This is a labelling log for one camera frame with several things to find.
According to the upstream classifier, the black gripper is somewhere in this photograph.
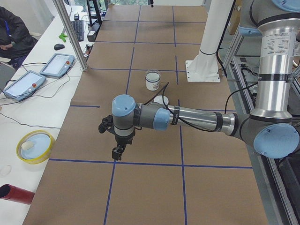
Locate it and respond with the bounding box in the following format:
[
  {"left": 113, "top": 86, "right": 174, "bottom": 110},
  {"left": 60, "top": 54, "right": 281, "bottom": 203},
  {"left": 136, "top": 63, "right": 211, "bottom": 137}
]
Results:
[{"left": 112, "top": 131, "right": 135, "bottom": 161}]

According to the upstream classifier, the white mug lid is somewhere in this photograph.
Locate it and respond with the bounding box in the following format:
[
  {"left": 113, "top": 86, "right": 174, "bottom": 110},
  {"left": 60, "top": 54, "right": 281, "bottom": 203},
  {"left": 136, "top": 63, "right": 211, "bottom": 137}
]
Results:
[{"left": 153, "top": 95, "right": 169, "bottom": 105}]

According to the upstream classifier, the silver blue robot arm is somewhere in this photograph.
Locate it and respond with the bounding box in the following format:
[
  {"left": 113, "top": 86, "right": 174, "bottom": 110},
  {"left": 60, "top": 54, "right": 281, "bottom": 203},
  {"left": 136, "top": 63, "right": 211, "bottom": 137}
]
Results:
[{"left": 110, "top": 0, "right": 300, "bottom": 160}]

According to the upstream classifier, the yellow rimmed blue bowl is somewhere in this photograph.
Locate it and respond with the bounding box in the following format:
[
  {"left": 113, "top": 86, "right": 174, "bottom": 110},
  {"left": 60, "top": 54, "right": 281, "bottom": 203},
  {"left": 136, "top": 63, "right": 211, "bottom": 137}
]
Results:
[{"left": 16, "top": 130, "right": 56, "bottom": 165}]

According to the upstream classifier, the white enamel mug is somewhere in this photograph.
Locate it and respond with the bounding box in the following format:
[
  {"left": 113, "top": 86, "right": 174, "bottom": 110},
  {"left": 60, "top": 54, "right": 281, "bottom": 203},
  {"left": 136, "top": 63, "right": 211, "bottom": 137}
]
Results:
[{"left": 146, "top": 79, "right": 160, "bottom": 91}]

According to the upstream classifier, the far teach pendant tablet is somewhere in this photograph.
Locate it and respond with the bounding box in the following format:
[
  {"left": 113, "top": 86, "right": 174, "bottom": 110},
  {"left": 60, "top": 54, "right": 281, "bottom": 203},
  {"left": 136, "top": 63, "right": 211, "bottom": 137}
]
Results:
[{"left": 39, "top": 53, "right": 75, "bottom": 78}]

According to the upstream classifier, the teach pendant tablet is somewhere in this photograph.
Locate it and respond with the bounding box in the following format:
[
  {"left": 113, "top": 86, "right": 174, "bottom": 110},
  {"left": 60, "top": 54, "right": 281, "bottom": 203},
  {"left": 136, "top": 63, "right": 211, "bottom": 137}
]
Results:
[
  {"left": 4, "top": 70, "right": 46, "bottom": 101},
  {"left": 39, "top": 53, "right": 75, "bottom": 78}
]

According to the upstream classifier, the near teach pendant tablet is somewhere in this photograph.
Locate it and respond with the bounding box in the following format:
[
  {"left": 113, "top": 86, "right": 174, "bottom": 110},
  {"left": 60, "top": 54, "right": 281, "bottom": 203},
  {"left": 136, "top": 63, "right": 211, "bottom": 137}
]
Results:
[{"left": 4, "top": 70, "right": 46, "bottom": 101}]

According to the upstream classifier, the clear petri dish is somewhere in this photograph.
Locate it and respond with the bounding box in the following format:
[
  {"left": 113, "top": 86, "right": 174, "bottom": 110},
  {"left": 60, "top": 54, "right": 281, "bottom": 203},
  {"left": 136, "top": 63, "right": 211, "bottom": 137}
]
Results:
[{"left": 0, "top": 165, "right": 12, "bottom": 177}]

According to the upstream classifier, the red cylinder tube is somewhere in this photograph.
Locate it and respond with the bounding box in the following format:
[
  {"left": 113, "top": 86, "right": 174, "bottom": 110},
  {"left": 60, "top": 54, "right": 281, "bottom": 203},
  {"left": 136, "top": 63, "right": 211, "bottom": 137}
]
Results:
[{"left": 0, "top": 184, "right": 35, "bottom": 205}]

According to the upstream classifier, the grey label printer box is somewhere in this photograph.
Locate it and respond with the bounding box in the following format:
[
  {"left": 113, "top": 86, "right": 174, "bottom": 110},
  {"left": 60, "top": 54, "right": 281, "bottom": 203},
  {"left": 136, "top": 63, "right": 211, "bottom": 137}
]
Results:
[{"left": 87, "top": 30, "right": 97, "bottom": 42}]

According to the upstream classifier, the black computer mouse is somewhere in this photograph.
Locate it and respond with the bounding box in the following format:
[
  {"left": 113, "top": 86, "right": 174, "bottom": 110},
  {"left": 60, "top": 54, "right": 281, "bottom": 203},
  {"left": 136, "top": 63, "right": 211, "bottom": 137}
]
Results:
[{"left": 53, "top": 44, "right": 65, "bottom": 51}]

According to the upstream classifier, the green plastic clip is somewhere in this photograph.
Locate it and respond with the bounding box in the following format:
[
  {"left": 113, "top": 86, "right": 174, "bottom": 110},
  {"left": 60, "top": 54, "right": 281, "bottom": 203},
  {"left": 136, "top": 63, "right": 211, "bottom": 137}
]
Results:
[{"left": 59, "top": 33, "right": 68, "bottom": 43}]

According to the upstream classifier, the black keyboard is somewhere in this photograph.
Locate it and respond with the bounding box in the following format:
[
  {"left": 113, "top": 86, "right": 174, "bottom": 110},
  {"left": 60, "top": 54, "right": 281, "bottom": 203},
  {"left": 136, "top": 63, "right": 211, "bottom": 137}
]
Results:
[{"left": 71, "top": 20, "right": 84, "bottom": 42}]

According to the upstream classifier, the person in black jacket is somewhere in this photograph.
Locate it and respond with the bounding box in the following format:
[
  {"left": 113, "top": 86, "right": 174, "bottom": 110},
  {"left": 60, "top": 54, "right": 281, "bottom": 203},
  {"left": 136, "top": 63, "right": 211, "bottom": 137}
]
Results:
[{"left": 0, "top": 7, "right": 38, "bottom": 70}]

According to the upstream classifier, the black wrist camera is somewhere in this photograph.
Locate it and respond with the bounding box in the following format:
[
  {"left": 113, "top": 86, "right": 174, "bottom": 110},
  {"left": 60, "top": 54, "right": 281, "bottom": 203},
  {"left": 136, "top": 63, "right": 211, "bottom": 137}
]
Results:
[{"left": 98, "top": 115, "right": 115, "bottom": 134}]

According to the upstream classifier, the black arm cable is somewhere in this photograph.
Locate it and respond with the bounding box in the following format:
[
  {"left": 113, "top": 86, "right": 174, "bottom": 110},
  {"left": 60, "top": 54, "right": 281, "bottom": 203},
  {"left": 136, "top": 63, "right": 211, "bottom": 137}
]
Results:
[{"left": 140, "top": 82, "right": 258, "bottom": 132}]

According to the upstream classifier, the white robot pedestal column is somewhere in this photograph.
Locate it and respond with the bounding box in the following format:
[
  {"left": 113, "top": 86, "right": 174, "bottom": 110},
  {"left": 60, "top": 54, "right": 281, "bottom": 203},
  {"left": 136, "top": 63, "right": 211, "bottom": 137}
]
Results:
[{"left": 186, "top": 0, "right": 234, "bottom": 83}]

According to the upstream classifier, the aluminium frame post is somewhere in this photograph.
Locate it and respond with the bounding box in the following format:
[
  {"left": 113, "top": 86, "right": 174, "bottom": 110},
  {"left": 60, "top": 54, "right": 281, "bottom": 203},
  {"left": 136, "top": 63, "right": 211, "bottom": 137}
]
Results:
[{"left": 53, "top": 0, "right": 88, "bottom": 71}]

